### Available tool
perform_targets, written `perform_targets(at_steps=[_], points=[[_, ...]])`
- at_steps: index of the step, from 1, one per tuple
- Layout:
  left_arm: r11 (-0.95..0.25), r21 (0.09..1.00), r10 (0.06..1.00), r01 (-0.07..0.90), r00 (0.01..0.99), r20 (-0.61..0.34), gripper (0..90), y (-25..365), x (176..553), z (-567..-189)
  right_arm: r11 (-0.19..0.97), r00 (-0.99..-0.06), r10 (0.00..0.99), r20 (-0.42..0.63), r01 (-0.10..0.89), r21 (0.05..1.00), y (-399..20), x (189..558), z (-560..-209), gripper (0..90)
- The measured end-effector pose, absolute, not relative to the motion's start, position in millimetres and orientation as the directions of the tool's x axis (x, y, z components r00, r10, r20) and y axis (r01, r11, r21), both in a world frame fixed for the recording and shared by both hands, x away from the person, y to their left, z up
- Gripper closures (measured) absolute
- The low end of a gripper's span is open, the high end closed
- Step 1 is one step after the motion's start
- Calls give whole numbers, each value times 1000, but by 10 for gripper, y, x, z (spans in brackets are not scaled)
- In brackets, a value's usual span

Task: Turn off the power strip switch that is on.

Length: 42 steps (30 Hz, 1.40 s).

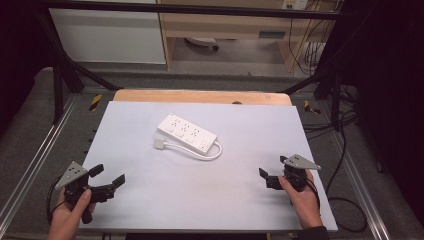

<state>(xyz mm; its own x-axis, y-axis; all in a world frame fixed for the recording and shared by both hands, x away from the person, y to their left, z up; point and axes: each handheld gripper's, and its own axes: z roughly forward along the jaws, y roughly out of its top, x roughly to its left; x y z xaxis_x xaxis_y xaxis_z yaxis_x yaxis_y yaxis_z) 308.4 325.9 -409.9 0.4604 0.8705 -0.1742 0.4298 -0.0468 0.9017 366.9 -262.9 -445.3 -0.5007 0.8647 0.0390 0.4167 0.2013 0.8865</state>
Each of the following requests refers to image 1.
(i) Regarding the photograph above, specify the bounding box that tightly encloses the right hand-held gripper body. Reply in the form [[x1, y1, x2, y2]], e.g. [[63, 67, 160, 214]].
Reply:
[[266, 153, 322, 194]]

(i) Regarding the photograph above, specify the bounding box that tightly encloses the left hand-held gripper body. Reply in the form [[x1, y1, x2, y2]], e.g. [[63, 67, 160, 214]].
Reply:
[[54, 161, 116, 225]]

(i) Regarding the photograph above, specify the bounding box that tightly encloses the white cable with plug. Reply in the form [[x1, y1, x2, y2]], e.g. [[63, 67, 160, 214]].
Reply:
[[153, 137, 223, 162]]

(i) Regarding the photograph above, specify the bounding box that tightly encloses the white power strip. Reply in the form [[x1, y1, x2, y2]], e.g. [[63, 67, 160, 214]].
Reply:
[[156, 112, 219, 157]]

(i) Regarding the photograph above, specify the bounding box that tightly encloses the person's right hand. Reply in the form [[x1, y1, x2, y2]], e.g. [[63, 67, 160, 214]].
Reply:
[[278, 169, 324, 231]]

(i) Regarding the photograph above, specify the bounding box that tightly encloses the person's left hand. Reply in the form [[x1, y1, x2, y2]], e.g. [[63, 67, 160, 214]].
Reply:
[[47, 188, 97, 240]]

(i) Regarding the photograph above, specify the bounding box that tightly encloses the black and yellow tape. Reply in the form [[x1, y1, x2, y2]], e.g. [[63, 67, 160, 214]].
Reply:
[[88, 93, 103, 112], [303, 99, 322, 115]]

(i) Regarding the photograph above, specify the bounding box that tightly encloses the white work board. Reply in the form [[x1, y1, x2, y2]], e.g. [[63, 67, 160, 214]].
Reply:
[[79, 100, 339, 233]]

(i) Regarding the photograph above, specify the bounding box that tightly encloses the person's dark sleeve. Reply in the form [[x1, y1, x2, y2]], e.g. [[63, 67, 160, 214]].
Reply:
[[297, 225, 331, 240]]

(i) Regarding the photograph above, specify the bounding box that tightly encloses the wooden table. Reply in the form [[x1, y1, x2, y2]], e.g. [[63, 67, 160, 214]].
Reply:
[[113, 88, 293, 107]]

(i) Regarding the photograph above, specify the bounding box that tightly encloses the black curtain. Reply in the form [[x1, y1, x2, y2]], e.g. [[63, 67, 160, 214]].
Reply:
[[333, 0, 424, 229], [0, 0, 54, 138]]

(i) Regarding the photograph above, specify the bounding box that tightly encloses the white cabinet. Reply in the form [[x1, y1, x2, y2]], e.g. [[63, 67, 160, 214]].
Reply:
[[49, 0, 167, 65]]

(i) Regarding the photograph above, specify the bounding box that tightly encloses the chair base with caster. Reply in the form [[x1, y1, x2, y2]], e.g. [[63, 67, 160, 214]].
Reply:
[[184, 36, 221, 52]]

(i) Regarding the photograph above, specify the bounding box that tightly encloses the light wooden desk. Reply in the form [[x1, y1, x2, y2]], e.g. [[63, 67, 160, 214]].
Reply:
[[156, 0, 342, 73]]

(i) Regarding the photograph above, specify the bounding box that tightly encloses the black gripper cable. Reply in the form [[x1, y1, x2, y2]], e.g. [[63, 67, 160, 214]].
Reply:
[[46, 174, 69, 225], [305, 178, 322, 210]]

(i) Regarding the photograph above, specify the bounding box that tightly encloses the aluminium rail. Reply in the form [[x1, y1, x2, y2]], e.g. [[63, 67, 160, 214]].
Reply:
[[328, 131, 392, 240], [0, 94, 80, 231]]

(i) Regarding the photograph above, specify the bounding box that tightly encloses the black floor cable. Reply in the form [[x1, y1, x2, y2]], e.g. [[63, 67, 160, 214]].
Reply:
[[301, 84, 369, 234]]

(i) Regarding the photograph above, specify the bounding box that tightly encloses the bundle of hanging cables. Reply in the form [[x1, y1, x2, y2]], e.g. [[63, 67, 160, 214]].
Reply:
[[287, 0, 334, 77]]

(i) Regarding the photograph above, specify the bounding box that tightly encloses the white wall outlet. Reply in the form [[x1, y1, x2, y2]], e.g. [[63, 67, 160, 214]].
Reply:
[[281, 0, 310, 11]]

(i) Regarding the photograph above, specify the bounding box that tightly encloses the black metal frame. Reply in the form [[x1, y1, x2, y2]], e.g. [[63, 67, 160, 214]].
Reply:
[[33, 0, 354, 131]]

